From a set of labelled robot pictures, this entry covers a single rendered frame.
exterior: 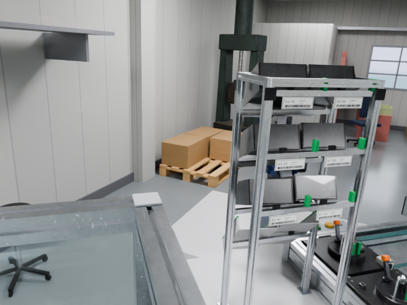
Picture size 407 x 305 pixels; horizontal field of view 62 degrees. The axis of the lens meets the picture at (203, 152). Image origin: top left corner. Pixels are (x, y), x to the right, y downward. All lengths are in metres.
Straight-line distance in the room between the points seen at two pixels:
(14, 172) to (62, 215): 2.94
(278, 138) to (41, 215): 0.69
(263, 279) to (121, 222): 1.11
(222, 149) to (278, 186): 3.99
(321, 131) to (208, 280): 0.73
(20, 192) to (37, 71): 1.07
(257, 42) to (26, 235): 5.51
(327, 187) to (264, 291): 0.51
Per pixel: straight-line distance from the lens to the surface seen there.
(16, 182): 3.35
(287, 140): 0.95
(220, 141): 4.96
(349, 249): 1.17
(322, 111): 1.14
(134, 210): 0.38
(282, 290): 1.42
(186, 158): 4.56
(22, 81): 3.25
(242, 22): 5.97
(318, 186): 1.07
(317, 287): 1.42
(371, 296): 1.32
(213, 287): 1.38
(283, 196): 1.00
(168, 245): 0.31
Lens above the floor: 1.72
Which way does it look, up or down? 17 degrees down
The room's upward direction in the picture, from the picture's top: 3 degrees clockwise
